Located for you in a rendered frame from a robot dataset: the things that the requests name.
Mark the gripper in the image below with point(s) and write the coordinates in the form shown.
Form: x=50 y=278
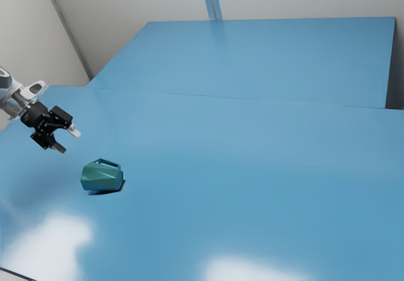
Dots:
x=34 y=117

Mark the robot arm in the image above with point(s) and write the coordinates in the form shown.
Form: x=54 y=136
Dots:
x=12 y=93

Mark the teal faceted mug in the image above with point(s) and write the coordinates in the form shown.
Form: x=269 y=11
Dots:
x=102 y=178

